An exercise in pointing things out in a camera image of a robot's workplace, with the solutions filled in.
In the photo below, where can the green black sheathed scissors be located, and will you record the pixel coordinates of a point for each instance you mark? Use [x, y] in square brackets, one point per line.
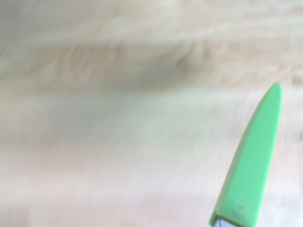
[255, 163]

